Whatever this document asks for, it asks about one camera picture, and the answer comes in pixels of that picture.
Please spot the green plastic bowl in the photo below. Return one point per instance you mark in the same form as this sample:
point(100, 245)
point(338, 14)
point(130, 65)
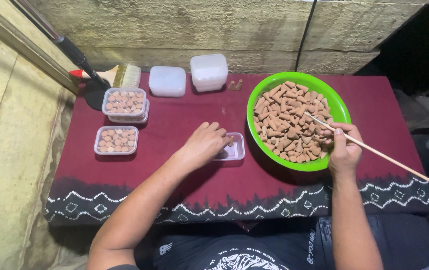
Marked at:
point(334, 99)

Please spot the white plastic container lid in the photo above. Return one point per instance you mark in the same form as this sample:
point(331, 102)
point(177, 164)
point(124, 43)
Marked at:
point(167, 81)

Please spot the heap of brown incense cones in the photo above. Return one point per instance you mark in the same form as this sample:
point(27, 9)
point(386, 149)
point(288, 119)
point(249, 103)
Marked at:
point(289, 120)

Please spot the maroon batik cloth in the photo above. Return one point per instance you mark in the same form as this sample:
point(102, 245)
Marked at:
point(184, 187)

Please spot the small empty clear container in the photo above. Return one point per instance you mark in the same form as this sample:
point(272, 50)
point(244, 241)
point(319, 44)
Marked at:
point(237, 148)

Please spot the clear container with cones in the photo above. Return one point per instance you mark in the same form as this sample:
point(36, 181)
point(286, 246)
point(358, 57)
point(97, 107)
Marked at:
point(141, 119)
point(124, 101)
point(116, 140)

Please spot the person's left hand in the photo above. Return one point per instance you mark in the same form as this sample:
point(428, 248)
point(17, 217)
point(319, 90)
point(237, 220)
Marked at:
point(201, 146)

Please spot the wooden paint brush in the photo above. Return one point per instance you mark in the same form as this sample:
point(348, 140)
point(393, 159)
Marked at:
point(122, 76)

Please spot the person's right hand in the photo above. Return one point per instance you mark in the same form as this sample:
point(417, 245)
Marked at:
point(345, 153)

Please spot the thin wooden stick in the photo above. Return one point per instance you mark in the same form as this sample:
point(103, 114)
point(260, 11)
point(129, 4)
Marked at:
point(394, 161)

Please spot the brown incense cone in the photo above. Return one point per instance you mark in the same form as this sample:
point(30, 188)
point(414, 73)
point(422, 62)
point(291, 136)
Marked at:
point(239, 84)
point(231, 86)
point(231, 141)

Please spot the stack of empty clear containers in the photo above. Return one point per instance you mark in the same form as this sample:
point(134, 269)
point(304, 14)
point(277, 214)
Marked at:
point(209, 73)

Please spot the metal frame rail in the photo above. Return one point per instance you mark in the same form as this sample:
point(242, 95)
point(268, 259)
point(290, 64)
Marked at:
point(15, 41)

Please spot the person's black printed clothing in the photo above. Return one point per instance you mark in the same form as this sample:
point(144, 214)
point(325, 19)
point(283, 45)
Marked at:
point(259, 247)

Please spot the black pole with base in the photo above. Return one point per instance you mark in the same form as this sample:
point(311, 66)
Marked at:
point(86, 71)

